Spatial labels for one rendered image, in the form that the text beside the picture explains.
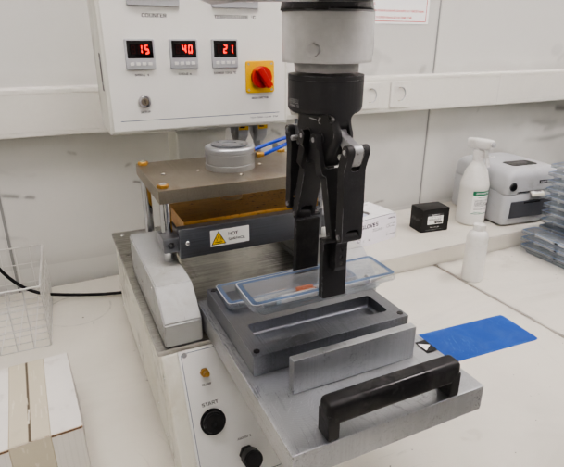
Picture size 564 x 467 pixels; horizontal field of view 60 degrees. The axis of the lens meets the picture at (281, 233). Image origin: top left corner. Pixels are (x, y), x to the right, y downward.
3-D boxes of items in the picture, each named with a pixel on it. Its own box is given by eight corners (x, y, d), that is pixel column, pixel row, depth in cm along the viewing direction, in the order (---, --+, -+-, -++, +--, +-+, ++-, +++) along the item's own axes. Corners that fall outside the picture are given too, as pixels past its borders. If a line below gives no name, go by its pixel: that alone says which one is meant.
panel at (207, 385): (202, 496, 63) (177, 352, 63) (392, 423, 75) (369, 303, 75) (206, 502, 61) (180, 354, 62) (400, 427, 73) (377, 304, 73)
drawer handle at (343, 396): (317, 428, 45) (318, 393, 43) (444, 383, 50) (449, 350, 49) (328, 444, 43) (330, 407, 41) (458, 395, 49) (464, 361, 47)
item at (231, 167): (134, 204, 90) (127, 133, 85) (286, 184, 102) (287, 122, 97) (164, 252, 69) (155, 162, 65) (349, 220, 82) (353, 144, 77)
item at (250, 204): (160, 213, 86) (155, 159, 82) (275, 197, 94) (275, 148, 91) (185, 248, 71) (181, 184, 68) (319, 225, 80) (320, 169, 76)
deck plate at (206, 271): (111, 236, 101) (111, 232, 101) (266, 213, 115) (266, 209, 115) (157, 358, 63) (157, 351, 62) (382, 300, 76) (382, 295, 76)
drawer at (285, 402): (198, 325, 68) (194, 274, 65) (335, 293, 76) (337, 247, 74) (292, 490, 43) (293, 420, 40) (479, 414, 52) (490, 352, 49)
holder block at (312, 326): (207, 305, 65) (206, 288, 64) (336, 277, 73) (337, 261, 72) (254, 377, 51) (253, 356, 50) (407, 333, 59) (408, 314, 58)
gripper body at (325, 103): (273, 69, 50) (273, 157, 54) (313, 74, 43) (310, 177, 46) (336, 67, 53) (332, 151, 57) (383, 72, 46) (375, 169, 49)
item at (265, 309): (253, 324, 52) (253, 307, 51) (234, 300, 56) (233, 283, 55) (394, 289, 59) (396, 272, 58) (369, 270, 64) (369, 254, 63)
